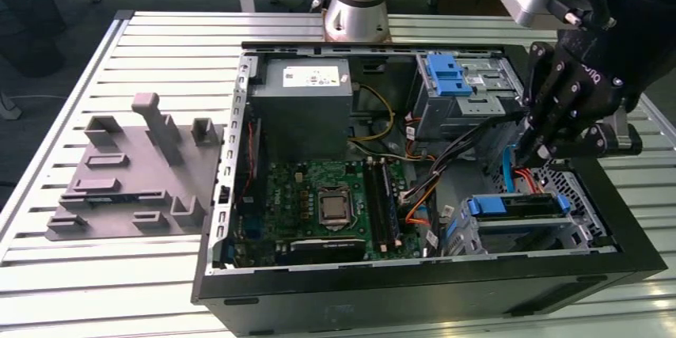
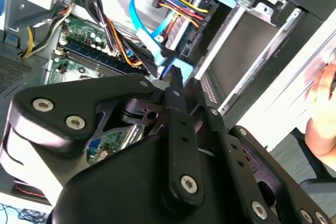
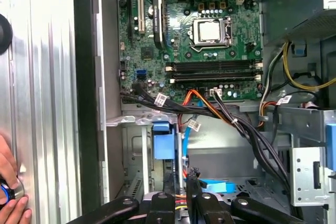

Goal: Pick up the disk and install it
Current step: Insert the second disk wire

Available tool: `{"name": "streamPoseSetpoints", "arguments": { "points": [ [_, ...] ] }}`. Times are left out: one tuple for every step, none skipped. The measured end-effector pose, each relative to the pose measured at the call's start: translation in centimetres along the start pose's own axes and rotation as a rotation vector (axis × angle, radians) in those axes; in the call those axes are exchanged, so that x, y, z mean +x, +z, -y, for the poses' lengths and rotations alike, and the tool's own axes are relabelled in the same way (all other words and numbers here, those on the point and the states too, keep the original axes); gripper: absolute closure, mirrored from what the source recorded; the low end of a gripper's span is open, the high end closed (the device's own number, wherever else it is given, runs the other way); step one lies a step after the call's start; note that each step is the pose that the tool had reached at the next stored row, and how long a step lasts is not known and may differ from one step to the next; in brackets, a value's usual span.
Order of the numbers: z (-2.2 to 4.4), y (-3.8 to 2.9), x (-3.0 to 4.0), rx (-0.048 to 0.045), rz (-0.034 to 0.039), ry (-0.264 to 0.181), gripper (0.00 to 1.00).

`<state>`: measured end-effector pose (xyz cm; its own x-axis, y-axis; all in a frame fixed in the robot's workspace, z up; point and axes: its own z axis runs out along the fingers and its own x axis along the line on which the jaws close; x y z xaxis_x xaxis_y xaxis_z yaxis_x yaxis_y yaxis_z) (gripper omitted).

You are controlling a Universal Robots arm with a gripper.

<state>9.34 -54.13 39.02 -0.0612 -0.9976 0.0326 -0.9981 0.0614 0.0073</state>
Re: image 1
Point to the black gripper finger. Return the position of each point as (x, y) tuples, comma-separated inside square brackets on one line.
[(555, 108), (597, 140)]

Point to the hard disk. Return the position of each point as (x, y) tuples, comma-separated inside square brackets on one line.
[(489, 205)]

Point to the metal disk bay cage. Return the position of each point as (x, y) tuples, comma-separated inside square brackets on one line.
[(529, 225)]

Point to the metal optical drive cage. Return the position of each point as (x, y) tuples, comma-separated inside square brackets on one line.
[(465, 110)]

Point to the blue plastic drive latch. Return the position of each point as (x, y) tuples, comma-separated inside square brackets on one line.
[(446, 77)]

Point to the RAM stick in motherboard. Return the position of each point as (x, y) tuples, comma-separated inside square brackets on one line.
[(393, 203)]

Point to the black RAM slot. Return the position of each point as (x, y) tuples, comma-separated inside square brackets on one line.
[(374, 203)]

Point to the black CPU socket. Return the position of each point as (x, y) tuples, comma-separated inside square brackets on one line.
[(338, 189)]

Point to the grey power supply unit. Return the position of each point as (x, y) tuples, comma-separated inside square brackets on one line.
[(306, 124)]

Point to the silver CPU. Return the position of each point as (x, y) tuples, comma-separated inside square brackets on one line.
[(334, 209)]

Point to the green motherboard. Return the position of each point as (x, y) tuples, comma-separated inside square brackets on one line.
[(297, 179)]

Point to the black graphics card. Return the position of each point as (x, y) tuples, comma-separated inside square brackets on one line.
[(322, 249)]

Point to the black open PC case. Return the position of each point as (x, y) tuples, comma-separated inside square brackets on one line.
[(370, 298)]

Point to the grey parts rack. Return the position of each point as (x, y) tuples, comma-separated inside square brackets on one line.
[(133, 179)]

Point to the dark office chair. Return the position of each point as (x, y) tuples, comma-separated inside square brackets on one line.
[(33, 37)]

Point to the grey stand foot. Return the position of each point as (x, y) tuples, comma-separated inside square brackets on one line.
[(9, 108)]

